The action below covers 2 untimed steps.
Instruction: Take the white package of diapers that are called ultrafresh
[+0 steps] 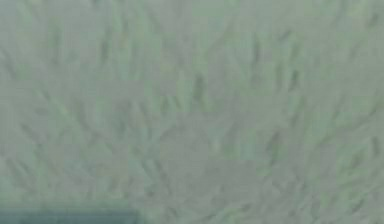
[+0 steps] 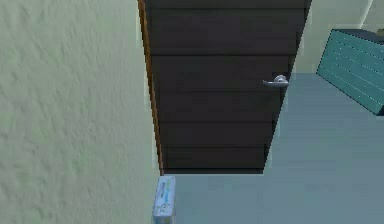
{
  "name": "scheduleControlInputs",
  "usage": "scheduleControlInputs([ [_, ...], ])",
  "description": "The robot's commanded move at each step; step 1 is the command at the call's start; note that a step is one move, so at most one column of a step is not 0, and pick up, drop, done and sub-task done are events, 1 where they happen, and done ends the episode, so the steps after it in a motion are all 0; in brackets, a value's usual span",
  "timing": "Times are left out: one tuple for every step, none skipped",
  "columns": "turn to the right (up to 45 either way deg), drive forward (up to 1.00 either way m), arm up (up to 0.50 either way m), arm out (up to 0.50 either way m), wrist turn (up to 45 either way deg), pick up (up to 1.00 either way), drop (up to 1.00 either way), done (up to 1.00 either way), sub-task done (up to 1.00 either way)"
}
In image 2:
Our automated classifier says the dark brown room door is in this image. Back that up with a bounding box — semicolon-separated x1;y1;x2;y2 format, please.
137;0;314;176

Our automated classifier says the teal chest of drawers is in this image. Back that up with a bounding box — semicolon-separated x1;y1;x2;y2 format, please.
315;28;384;117

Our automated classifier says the silver door handle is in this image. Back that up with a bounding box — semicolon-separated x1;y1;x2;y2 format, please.
262;74;290;89

